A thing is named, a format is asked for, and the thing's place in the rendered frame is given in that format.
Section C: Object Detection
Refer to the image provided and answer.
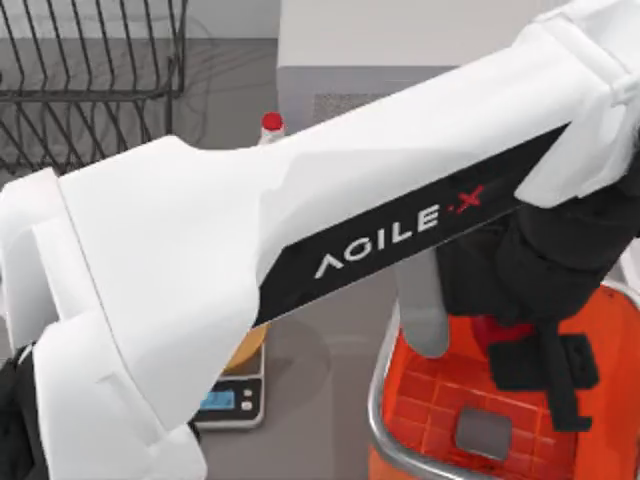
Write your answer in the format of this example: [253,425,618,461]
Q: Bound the pale grey rounded box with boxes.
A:
[396,248,450,360]

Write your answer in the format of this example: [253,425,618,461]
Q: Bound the black wire dish rack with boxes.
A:
[0,0,190,175]

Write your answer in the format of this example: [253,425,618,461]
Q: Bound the yellow round item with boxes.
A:
[225,322,272,375]

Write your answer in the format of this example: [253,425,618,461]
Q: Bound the white bottle with red cap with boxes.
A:
[256,110,290,149]

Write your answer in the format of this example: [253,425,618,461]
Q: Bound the black and silver kitchen scale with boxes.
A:
[191,343,267,430]

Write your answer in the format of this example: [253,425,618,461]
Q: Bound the orange plastic basket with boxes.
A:
[367,283,640,480]

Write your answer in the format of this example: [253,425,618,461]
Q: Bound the white appliance with vent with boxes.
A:
[277,0,554,139]

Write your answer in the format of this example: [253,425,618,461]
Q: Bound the red item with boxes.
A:
[473,314,536,347]

